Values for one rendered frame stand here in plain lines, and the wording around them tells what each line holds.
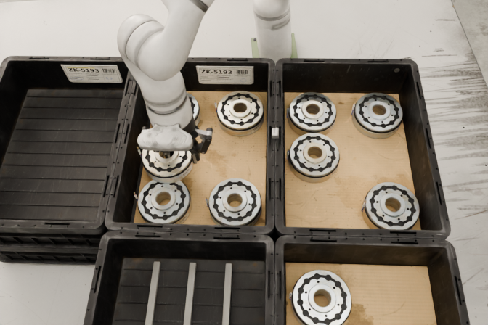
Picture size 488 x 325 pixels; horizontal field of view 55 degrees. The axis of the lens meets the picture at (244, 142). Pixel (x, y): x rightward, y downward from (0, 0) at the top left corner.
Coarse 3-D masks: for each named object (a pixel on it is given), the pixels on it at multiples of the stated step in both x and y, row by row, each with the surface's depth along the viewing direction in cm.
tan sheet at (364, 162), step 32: (288, 96) 108; (352, 96) 108; (288, 128) 104; (352, 128) 103; (352, 160) 99; (384, 160) 99; (288, 192) 95; (320, 192) 95; (352, 192) 95; (288, 224) 92; (320, 224) 92; (352, 224) 92; (416, 224) 91
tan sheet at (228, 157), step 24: (216, 96) 109; (264, 96) 108; (216, 120) 105; (264, 120) 105; (216, 144) 102; (240, 144) 102; (264, 144) 102; (144, 168) 99; (192, 168) 99; (216, 168) 99; (240, 168) 99; (264, 168) 99; (192, 192) 96; (264, 192) 96; (192, 216) 93; (264, 216) 93
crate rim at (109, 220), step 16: (224, 64) 102; (240, 64) 101; (256, 64) 101; (272, 64) 100; (272, 80) 98; (272, 96) 96; (128, 112) 95; (272, 112) 94; (128, 128) 94; (128, 144) 91; (272, 144) 90; (272, 160) 88; (272, 176) 86; (112, 192) 86; (272, 192) 85; (112, 208) 84; (272, 208) 83; (112, 224) 82; (128, 224) 82; (144, 224) 82; (160, 224) 82; (176, 224) 82; (192, 224) 82; (272, 224) 81
